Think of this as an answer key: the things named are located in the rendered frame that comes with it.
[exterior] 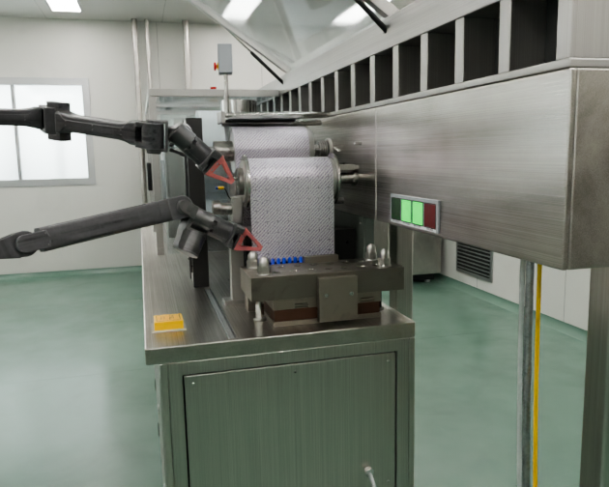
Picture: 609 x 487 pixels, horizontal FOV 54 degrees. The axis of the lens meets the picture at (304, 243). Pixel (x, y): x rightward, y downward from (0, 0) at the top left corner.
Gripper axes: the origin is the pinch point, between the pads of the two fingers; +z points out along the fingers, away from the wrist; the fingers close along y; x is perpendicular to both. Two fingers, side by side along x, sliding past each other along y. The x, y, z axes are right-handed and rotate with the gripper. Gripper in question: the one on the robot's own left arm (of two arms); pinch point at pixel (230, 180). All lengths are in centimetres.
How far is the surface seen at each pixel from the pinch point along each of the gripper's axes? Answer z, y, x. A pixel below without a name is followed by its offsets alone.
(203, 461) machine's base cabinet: 34, 33, -55
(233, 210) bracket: 6.6, -2.4, -5.6
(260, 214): 11.5, 5.1, -1.7
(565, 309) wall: 279, -189, 98
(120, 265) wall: 65, -544, -143
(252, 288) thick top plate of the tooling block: 17.0, 25.6, -16.6
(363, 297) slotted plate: 41.3, 24.8, -0.2
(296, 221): 20.4, 5.2, 3.4
